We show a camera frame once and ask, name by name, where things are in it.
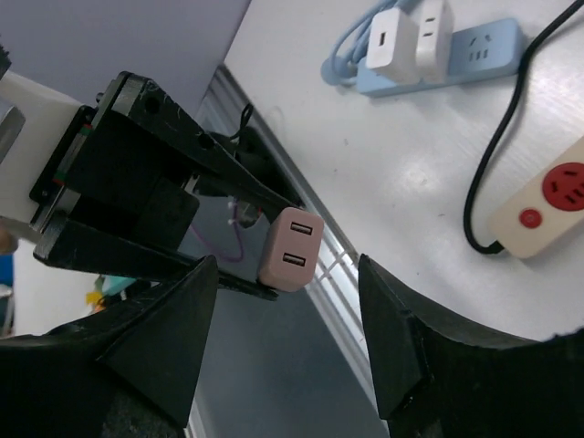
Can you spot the white square charger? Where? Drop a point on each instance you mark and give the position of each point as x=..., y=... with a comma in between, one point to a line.
x=392, y=47

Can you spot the beige red power strip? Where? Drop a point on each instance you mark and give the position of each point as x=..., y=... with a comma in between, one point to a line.
x=546, y=208

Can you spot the small white plug adapter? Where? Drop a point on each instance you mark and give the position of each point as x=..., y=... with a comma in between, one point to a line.
x=434, y=41

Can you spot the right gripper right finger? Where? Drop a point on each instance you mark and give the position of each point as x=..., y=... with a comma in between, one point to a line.
x=438, y=374

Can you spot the pink plug adapter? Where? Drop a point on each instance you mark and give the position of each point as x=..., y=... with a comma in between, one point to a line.
x=290, y=254

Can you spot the light blue power strip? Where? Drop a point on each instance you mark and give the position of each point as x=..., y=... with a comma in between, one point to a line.
x=489, y=51

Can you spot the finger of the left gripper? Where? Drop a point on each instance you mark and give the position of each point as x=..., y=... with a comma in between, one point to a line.
x=72, y=245
x=147, y=106

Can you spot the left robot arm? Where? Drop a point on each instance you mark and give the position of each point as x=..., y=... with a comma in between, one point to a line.
x=33, y=116

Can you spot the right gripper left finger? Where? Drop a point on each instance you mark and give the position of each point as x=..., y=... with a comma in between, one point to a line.
x=130, y=370

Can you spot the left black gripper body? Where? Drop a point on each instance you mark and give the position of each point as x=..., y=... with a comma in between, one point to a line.
x=115, y=183

